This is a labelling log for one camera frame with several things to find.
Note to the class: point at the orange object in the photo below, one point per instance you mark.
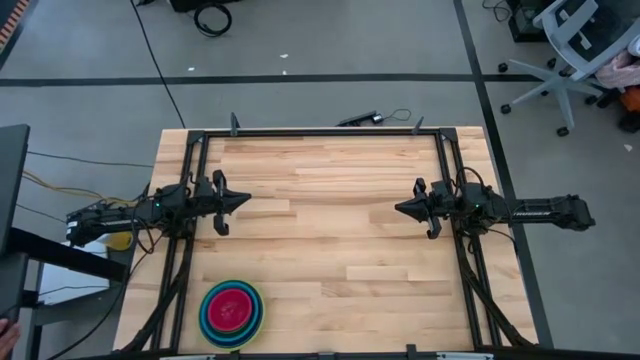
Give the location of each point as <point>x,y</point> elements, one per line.
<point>631,99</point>

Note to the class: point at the grey mesh office chair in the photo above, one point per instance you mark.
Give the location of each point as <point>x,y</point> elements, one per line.
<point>565,75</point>

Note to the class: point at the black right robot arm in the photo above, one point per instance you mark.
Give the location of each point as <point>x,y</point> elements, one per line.
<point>540,212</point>

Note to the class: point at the person's hand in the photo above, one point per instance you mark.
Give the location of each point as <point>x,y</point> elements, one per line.
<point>7,337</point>

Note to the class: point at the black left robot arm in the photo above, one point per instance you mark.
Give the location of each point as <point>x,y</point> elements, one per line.
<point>120,220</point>

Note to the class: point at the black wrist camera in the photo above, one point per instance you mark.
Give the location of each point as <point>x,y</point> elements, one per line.
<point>202,186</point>
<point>440,190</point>

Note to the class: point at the black aluminium table frame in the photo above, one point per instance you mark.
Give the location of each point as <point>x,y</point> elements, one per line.
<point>320,133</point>

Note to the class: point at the black equipment box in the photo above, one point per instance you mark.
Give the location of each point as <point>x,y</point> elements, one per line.
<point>525,22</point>

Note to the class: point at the black power adapter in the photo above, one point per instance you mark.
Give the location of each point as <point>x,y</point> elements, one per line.
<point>357,119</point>

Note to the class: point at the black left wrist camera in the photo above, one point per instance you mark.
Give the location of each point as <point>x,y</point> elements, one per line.
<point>202,186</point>

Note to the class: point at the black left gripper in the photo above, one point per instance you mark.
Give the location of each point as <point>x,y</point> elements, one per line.
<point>220,205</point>

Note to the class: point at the teal plastic bowl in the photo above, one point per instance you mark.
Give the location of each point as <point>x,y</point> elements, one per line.
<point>206,327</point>

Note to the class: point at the black frame clamp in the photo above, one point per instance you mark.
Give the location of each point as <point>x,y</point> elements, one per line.
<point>234,125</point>
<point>417,126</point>

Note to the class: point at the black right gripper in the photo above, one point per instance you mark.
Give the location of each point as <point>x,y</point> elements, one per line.
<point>440,207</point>

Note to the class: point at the orange striped mat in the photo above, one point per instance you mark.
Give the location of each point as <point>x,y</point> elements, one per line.
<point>12,20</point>

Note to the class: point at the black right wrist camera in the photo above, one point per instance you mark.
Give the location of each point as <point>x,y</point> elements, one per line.
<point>440,190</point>

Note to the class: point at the pink cloth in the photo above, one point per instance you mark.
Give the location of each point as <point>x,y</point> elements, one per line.
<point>620,70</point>

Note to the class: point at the red plastic bowl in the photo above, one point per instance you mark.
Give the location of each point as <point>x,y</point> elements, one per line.
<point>230,311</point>

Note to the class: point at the yellow round object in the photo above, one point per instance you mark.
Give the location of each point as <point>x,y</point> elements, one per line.
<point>119,241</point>

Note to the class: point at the black desk stand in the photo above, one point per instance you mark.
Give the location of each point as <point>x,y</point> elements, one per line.
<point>55,255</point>

